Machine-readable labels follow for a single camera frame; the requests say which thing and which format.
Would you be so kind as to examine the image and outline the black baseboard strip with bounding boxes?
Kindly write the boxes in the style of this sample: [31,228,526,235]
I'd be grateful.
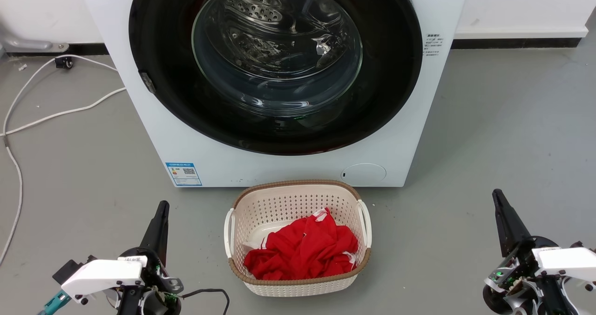
[450,37,583,50]
[5,43,110,57]

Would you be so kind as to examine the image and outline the red garment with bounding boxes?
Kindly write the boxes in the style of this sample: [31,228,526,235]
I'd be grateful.
[244,208,359,281]

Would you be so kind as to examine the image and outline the blue energy label sticker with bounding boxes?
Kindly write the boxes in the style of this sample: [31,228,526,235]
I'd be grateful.
[165,162,203,187]

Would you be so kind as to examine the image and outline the cream perforated laundry basket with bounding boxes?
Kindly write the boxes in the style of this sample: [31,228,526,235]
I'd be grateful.
[223,180,373,298]

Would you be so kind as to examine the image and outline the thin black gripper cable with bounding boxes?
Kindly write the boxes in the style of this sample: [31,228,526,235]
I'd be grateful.
[181,288,231,315]

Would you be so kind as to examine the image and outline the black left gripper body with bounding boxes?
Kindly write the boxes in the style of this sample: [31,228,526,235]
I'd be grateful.
[117,247,183,315]

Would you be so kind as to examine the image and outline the teal cable connector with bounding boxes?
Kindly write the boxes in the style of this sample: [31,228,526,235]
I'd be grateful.
[37,290,72,315]

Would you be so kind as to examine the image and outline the round white filter cover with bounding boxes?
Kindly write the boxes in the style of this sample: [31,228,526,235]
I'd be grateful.
[341,163,387,184]

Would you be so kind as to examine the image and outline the round black washer door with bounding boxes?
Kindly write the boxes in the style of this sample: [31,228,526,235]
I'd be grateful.
[129,0,423,156]

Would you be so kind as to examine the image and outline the steel washer drum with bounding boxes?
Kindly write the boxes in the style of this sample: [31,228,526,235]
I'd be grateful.
[192,0,363,116]

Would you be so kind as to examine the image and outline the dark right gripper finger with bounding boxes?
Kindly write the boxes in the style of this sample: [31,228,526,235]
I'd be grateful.
[492,189,534,258]

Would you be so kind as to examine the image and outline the thick white hose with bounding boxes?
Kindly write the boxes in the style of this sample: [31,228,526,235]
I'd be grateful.
[0,87,127,265]

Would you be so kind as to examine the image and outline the white front-load washing machine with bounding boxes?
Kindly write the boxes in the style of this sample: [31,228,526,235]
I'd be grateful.
[74,0,471,188]

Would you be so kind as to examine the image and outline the thin white cable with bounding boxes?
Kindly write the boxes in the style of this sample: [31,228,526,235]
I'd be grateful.
[2,54,118,136]

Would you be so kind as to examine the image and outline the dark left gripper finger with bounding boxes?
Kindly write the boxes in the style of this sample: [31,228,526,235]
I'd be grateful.
[139,201,170,266]

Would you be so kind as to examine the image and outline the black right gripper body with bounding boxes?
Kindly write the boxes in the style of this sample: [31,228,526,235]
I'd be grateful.
[481,237,577,315]

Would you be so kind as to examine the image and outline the small printed text sticker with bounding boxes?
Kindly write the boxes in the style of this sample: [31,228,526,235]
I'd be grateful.
[423,34,445,58]

